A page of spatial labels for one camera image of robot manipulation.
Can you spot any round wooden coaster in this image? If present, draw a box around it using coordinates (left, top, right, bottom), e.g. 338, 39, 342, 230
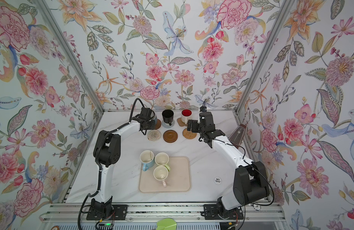
155, 119, 162, 130

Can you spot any multicolour stitched round coaster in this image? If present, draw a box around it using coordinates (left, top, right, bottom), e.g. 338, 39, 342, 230
147, 130, 162, 141

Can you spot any round woven rattan coaster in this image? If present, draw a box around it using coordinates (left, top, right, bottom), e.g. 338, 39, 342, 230
182, 128, 197, 140

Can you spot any black mug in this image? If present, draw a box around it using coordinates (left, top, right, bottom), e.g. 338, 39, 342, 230
162, 109, 174, 125

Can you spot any red and white mug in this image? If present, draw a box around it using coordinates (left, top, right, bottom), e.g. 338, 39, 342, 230
181, 109, 192, 125

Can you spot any ridged brown wooden coaster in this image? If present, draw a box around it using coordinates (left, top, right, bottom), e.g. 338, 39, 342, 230
163, 130, 178, 143

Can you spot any flower-shaped cork coaster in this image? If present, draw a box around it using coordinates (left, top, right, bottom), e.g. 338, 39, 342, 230
177, 118, 187, 126

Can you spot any cream mug pink handle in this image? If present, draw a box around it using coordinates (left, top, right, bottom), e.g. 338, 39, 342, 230
153, 166, 169, 187

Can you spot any blue mug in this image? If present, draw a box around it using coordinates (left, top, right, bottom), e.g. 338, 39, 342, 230
140, 150, 155, 172
153, 111, 157, 123

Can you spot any grey-blue woven round coaster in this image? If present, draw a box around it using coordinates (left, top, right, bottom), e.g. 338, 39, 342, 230
162, 120, 175, 129

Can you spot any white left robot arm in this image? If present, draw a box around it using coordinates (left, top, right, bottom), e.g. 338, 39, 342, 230
86, 111, 157, 221

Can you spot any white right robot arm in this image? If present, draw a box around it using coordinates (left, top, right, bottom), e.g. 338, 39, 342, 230
187, 115, 270, 219

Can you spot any round white sticker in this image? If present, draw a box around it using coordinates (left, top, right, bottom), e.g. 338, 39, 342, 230
214, 177, 222, 185

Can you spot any beige rubber tray mat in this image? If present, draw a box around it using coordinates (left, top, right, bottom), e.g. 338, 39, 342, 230
138, 156, 191, 193

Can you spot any green round object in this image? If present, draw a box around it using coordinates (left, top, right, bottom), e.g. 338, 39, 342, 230
156, 218, 177, 230

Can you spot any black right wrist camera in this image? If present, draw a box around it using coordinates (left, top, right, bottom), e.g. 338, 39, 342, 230
199, 106, 213, 119

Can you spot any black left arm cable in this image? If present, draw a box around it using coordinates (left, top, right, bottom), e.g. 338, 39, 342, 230
77, 97, 146, 230

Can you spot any cream mug green handle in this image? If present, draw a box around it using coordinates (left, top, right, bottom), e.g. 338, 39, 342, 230
155, 152, 171, 172

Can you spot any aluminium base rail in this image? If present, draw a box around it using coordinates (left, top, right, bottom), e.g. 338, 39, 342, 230
39, 202, 289, 230

